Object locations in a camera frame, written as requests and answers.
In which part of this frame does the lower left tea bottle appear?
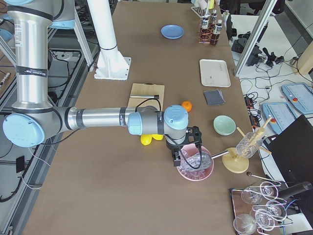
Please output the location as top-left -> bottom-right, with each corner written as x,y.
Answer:
210,20 -> 223,45

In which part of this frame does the lower yellow lemon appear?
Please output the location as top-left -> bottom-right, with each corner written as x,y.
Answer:
140,134 -> 152,146

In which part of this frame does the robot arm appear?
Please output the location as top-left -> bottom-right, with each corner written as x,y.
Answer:
2,0 -> 202,166

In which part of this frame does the wooden cup stand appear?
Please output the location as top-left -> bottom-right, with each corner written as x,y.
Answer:
222,116 -> 271,173

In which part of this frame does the lower right tea bottle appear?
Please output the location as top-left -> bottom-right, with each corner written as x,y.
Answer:
210,9 -> 217,28

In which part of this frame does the green bowl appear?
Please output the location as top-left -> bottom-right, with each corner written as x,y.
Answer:
213,115 -> 236,136

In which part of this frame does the steel rod black cap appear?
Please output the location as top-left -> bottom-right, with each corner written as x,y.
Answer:
130,94 -> 159,99

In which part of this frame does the orange fruit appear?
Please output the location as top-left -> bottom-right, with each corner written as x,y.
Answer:
181,101 -> 193,112

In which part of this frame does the far teach pendant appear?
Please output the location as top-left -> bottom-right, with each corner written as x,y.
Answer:
281,83 -> 313,115

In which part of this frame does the near teach pendant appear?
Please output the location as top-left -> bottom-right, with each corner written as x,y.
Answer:
262,102 -> 298,134

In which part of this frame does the upper yellow lemon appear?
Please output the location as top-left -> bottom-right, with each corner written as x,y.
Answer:
152,134 -> 164,141

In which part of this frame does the tea bottle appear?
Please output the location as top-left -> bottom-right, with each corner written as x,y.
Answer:
210,9 -> 217,28
200,15 -> 209,43
210,20 -> 223,45

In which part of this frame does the metal scoop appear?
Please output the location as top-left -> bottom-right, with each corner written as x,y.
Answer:
190,150 -> 229,169

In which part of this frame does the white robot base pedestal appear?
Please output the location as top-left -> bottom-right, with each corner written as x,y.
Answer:
88,0 -> 131,81

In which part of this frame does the wine glass rack tray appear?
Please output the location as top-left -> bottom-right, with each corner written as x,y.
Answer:
230,171 -> 295,235

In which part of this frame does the copper wire bottle rack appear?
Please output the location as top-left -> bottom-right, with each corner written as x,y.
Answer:
198,13 -> 218,44

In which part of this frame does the wooden cutting board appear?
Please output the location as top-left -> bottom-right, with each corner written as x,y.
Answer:
127,83 -> 165,110

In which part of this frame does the pink bowl with ice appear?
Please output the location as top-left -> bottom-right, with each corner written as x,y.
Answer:
177,144 -> 214,181

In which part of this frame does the cream rabbit tray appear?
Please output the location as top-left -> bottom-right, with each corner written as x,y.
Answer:
200,59 -> 231,88

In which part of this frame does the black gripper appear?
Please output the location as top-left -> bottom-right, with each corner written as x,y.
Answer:
166,126 -> 202,167

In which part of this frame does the yellow lemon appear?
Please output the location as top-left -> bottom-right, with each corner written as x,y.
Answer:
152,134 -> 164,141
140,134 -> 152,146

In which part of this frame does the top tea bottle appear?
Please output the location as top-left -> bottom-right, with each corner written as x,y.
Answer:
200,15 -> 209,43

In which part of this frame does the teach pendant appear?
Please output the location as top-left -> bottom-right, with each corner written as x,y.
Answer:
262,102 -> 298,134
281,83 -> 313,115

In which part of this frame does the blue plate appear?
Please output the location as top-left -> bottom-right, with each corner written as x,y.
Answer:
160,24 -> 184,40

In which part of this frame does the grey cloth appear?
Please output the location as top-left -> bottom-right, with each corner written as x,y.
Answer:
203,89 -> 225,105

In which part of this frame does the clear glass cup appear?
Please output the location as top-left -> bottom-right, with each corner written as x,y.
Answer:
236,132 -> 263,159

